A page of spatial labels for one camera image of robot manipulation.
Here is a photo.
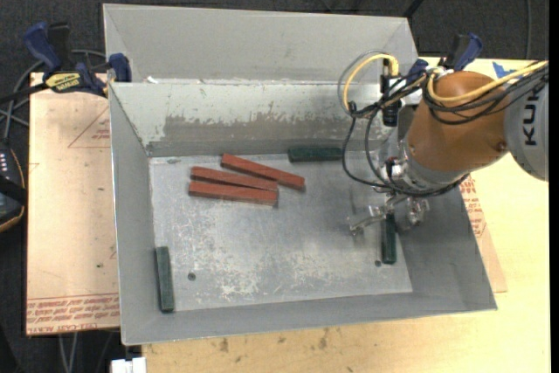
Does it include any dark green flat block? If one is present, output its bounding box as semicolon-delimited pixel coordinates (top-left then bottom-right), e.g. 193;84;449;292
155;245;176;314
286;146;344;163
380;213;398;266

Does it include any grey metal bin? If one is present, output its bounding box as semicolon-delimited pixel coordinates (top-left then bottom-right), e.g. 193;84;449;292
102;3;499;347

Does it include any red-brown flat block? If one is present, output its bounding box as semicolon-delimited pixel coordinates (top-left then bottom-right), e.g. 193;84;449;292
220;152;307;192
188;180;280;208
190;166;280;192

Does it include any brown cardboard board red print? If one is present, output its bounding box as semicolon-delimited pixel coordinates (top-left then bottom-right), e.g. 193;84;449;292
25;72;508;337

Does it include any black cylinder on white bracket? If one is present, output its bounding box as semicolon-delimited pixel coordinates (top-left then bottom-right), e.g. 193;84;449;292
378;73;404;128

